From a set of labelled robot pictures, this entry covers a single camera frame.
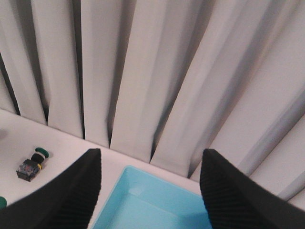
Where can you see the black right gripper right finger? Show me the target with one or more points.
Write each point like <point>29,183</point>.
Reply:
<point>234,201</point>

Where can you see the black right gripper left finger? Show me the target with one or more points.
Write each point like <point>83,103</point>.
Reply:
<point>66,202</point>

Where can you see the light blue plastic box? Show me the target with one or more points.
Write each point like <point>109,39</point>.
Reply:
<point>140,200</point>

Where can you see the green push button far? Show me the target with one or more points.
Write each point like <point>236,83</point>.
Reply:
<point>29,168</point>

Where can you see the green push button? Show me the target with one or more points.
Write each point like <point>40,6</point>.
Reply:
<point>29,168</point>
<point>3,202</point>

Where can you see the green push button near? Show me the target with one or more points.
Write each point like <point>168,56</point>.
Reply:
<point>3,202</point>

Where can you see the grey pleated curtain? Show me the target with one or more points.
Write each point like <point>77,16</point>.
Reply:
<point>161,80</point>

